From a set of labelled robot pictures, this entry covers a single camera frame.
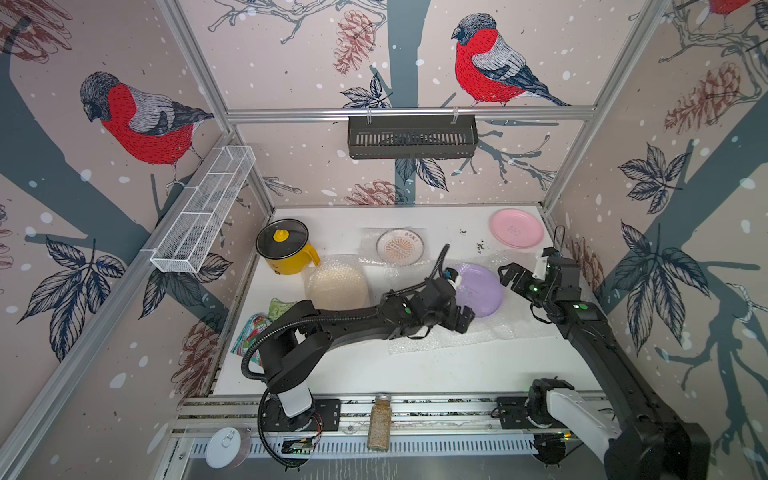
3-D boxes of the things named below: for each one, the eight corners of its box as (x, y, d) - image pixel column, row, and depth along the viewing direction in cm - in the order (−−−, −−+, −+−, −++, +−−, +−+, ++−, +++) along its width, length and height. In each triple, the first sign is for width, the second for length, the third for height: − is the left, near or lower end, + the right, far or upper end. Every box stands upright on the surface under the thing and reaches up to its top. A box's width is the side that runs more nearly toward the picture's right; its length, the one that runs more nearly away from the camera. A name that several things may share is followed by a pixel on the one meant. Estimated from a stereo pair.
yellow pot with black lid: (263, 276, 103) (248, 254, 92) (274, 242, 112) (262, 218, 102) (318, 276, 102) (309, 254, 92) (325, 242, 112) (317, 218, 102)
